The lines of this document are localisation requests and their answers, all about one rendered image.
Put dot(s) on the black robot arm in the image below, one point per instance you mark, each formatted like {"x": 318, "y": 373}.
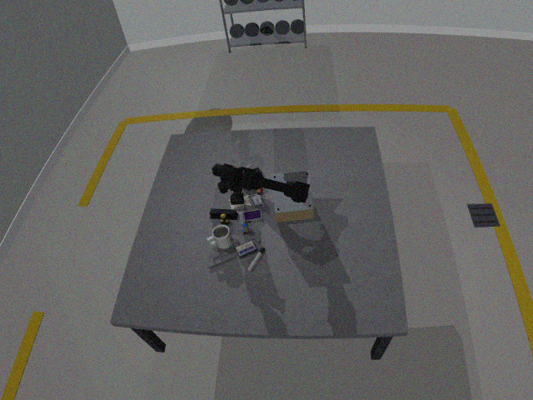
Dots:
{"x": 297, "y": 191}

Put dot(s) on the grey mug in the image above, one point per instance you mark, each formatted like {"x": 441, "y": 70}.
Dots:
{"x": 222, "y": 237}

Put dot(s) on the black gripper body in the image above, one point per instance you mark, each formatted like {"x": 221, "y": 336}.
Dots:
{"x": 237, "y": 197}

